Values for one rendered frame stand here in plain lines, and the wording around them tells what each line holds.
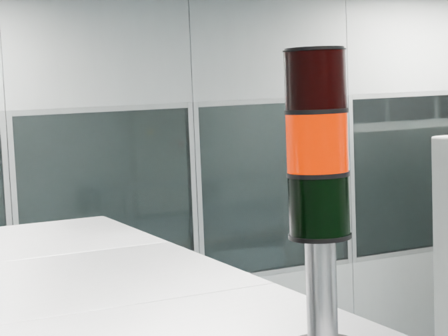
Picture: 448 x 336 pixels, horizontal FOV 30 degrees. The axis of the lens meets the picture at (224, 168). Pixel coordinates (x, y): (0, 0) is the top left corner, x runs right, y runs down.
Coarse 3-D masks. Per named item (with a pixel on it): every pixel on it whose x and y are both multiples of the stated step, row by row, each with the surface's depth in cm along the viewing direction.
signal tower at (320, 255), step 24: (288, 48) 65; (312, 48) 63; (336, 48) 64; (312, 240) 65; (336, 240) 65; (312, 264) 66; (336, 264) 67; (312, 288) 67; (336, 288) 67; (312, 312) 67; (336, 312) 67
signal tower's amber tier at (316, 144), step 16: (288, 128) 66; (304, 128) 64; (320, 128) 64; (336, 128) 64; (288, 144) 66; (304, 144) 64; (320, 144) 64; (336, 144) 64; (288, 160) 66; (304, 160) 64; (320, 160) 64; (336, 160) 64
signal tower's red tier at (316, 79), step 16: (288, 64) 65; (304, 64) 64; (320, 64) 64; (336, 64) 64; (288, 80) 65; (304, 80) 64; (320, 80) 64; (336, 80) 64; (288, 96) 65; (304, 96) 64; (320, 96) 64; (336, 96) 64
